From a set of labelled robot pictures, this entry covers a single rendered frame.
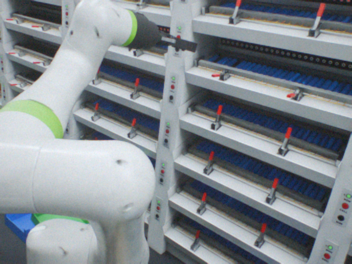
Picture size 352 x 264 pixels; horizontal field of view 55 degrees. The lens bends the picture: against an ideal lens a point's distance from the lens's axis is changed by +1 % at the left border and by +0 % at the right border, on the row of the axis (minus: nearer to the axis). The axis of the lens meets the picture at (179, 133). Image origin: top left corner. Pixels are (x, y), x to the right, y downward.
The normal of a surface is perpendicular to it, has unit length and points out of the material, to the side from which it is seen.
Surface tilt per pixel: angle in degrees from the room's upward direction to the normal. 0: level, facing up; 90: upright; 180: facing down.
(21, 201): 97
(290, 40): 110
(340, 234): 90
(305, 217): 20
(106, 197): 81
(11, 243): 0
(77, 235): 15
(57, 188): 75
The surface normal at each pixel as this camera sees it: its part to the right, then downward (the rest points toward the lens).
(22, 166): 0.17, -0.26
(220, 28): -0.63, 0.52
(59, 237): 0.14, -0.83
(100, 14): 0.30, 0.08
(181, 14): -0.62, 0.22
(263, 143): -0.10, -0.79
